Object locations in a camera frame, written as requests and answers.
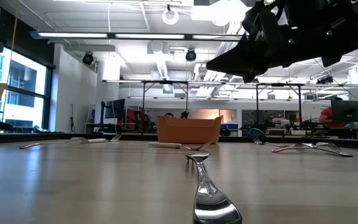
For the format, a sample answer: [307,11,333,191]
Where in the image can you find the dark blue round object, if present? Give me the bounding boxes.
[249,128,267,138]

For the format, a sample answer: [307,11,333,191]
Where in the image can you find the standing person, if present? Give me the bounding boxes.
[318,96,348,129]

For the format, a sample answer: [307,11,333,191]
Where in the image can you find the black computer monitor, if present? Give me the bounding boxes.
[104,98,126,120]
[331,99,358,123]

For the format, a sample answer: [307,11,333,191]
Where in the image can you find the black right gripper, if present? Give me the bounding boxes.
[206,0,295,83]

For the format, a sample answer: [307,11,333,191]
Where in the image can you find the orange plastic bin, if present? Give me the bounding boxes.
[156,115,223,144]

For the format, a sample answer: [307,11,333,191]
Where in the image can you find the all-metal silver fork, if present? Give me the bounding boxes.
[293,142,354,158]
[185,152,243,224]

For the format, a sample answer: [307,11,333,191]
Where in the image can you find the white ceiling ring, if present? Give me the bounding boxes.
[162,8,180,26]

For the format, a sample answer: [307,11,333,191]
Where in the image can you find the long ceiling light bar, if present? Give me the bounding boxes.
[29,30,244,41]

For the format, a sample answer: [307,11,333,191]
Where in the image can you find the yellow hanging cable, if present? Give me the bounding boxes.
[7,0,20,85]

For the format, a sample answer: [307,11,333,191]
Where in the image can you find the wooden-handled utensil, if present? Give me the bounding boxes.
[147,139,216,151]

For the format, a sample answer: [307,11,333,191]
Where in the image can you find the white handled fork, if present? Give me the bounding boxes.
[85,133,122,144]

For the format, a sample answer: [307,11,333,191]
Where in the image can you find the black overhead rig frame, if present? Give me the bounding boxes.
[140,80,190,119]
[255,82,303,125]

